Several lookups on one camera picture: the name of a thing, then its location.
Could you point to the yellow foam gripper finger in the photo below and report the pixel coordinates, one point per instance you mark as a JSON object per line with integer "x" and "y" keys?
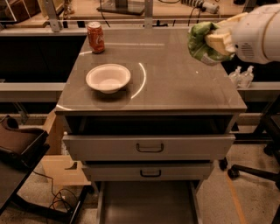
{"x": 228, "y": 24}
{"x": 221, "y": 43}

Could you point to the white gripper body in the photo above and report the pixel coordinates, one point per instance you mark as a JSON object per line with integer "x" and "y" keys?
{"x": 250, "y": 34}

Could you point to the green jalapeno chip bag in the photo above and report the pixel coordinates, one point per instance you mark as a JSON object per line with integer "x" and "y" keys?
{"x": 198, "y": 47}

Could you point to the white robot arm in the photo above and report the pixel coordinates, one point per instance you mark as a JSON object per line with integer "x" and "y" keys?
{"x": 252, "y": 36}

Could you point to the red coke can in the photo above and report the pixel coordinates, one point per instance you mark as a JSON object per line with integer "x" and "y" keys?
{"x": 95, "y": 37}

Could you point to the white power strip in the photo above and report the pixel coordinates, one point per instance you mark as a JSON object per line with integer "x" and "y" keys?
{"x": 203, "y": 5}

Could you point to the clear sanitizer bottle left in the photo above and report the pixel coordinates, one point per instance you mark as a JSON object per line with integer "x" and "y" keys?
{"x": 234, "y": 76}

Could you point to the clear sanitizer bottle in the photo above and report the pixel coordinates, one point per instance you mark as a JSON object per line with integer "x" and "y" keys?
{"x": 246, "y": 78}
{"x": 234, "y": 76}

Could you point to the clear sanitizer bottle right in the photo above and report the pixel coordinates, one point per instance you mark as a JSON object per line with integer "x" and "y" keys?
{"x": 246, "y": 78}

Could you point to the black office chair base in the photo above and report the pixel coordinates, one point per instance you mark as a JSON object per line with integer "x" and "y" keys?
{"x": 252, "y": 170}

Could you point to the grey drawer cabinet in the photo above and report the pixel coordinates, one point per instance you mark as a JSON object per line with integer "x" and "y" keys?
{"x": 169, "y": 92}

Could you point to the white paper bowl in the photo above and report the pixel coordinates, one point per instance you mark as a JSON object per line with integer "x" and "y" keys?
{"x": 108, "y": 78}

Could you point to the grey top drawer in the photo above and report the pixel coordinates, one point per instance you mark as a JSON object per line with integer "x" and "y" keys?
{"x": 148, "y": 148}

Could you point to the grey open bottom drawer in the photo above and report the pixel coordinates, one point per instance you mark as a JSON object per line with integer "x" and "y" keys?
{"x": 148, "y": 202}

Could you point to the grey middle drawer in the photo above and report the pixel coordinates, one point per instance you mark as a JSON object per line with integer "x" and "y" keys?
{"x": 147, "y": 171}

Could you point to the cardboard box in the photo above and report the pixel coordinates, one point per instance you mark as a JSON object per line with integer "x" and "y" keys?
{"x": 56, "y": 163}

